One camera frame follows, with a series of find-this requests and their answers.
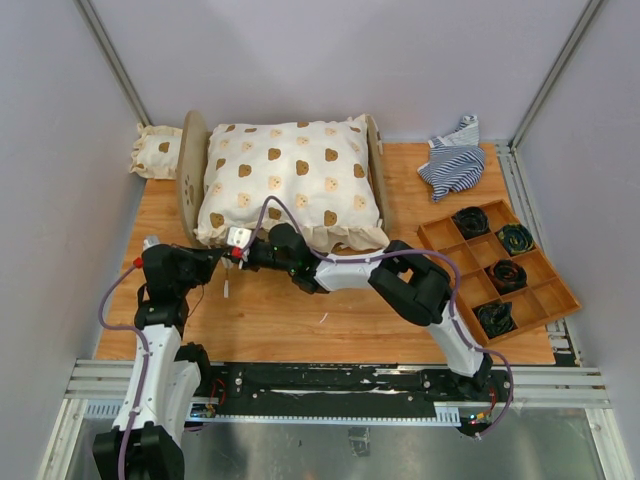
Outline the aluminium frame post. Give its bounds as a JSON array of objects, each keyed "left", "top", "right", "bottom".
[
  {"left": 507, "top": 0, "right": 609, "bottom": 151},
  {"left": 73, "top": 0, "right": 151, "bottom": 126}
]

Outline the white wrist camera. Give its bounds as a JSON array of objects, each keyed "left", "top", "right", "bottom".
[
  {"left": 226, "top": 226, "right": 253, "bottom": 260},
  {"left": 143, "top": 235, "right": 161, "bottom": 251}
]

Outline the large bear print cushion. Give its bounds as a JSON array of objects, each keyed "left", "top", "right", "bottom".
[{"left": 193, "top": 113, "right": 391, "bottom": 299}]

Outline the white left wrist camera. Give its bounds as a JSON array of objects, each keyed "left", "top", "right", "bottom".
[{"left": 143, "top": 235, "right": 161, "bottom": 251}]

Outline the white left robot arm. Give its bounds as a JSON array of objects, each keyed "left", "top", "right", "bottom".
[{"left": 92, "top": 243, "right": 224, "bottom": 479}]

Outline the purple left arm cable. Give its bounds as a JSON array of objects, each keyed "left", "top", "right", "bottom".
[{"left": 97, "top": 259, "right": 151, "bottom": 480}]

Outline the blue striped cloth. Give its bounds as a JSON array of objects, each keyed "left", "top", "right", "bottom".
[{"left": 417, "top": 115, "right": 486, "bottom": 203}]

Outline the blue yellow rolled fabric item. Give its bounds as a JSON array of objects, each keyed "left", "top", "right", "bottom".
[{"left": 496, "top": 223, "right": 535, "bottom": 256}]

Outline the wooden compartment tray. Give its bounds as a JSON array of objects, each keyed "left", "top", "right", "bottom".
[{"left": 417, "top": 200, "right": 581, "bottom": 347}]

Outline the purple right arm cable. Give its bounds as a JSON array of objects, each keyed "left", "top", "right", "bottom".
[{"left": 247, "top": 195, "right": 515, "bottom": 441}]

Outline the black orange rolled fabric item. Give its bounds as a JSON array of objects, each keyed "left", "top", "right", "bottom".
[{"left": 486, "top": 259, "right": 528, "bottom": 295}]

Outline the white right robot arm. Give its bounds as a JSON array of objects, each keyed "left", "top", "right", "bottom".
[{"left": 232, "top": 223, "right": 493, "bottom": 400}]

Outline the wooden striped pet bed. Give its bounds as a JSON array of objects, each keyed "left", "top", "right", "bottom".
[{"left": 177, "top": 110, "right": 392, "bottom": 252}]

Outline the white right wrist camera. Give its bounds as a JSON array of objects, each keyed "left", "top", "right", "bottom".
[{"left": 226, "top": 226, "right": 253, "bottom": 260}]

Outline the right aluminium frame post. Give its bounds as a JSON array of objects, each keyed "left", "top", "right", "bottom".
[{"left": 507, "top": 0, "right": 609, "bottom": 151}]

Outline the grey slotted cable duct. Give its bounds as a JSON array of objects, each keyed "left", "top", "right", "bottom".
[{"left": 185, "top": 403, "right": 462, "bottom": 427}]

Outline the small bear print pillow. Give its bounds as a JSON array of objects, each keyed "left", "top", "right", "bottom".
[{"left": 129, "top": 123, "right": 182, "bottom": 180}]

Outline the dark rolled fabric item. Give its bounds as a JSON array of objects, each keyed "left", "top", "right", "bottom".
[{"left": 474, "top": 302, "right": 516, "bottom": 339}]

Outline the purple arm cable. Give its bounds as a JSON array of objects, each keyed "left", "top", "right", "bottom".
[
  {"left": 247, "top": 195, "right": 515, "bottom": 441},
  {"left": 97, "top": 259, "right": 151, "bottom": 480}
]

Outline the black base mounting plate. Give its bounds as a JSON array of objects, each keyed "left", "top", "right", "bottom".
[{"left": 192, "top": 363, "right": 510, "bottom": 416}]

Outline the left aluminium frame post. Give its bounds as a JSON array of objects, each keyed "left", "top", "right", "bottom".
[{"left": 73, "top": 0, "right": 151, "bottom": 126}]

